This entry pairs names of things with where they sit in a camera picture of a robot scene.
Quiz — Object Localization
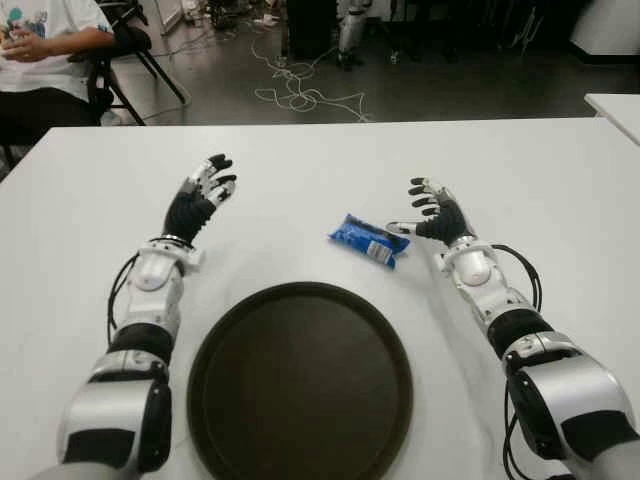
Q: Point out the white curved cabinet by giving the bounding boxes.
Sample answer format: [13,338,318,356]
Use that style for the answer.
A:
[569,0,640,59]

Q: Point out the black wheeled stand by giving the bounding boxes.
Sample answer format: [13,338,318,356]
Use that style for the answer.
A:
[369,0,461,66]

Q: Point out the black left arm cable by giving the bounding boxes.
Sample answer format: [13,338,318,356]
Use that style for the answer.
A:
[105,249,146,346]

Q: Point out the seated person in white shirt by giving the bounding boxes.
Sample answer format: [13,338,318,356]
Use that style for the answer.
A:
[0,0,119,146]

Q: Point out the black folding chair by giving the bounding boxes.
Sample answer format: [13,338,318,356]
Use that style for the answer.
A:
[69,0,187,126]

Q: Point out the round dark brown tray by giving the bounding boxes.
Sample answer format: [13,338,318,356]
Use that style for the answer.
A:
[186,281,415,480]

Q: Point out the white side table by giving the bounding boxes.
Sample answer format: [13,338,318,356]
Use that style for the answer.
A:
[583,92,640,139]

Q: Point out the tangled white floor cable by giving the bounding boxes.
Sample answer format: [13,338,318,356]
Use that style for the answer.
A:
[249,29,374,124]

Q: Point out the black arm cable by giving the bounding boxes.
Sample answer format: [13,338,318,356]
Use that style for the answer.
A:
[105,249,146,346]
[492,243,544,314]

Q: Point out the white leaning panel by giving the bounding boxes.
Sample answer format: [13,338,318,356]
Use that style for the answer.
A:
[157,0,187,36]

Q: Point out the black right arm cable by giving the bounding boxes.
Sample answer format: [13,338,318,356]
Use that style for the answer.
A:
[492,243,544,314]

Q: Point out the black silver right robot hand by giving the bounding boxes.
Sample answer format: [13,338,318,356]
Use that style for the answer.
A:
[385,175,477,247]

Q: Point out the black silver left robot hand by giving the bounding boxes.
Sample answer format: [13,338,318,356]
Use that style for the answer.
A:
[163,153,238,247]

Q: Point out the grey metal folding frame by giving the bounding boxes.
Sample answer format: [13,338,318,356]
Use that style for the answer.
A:
[509,0,545,57]

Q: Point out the black cabinet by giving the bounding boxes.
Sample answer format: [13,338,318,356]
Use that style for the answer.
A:
[284,0,341,61]

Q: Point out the blue Oreo cookie pack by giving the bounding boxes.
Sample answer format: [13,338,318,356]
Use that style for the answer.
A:
[327,213,411,271]

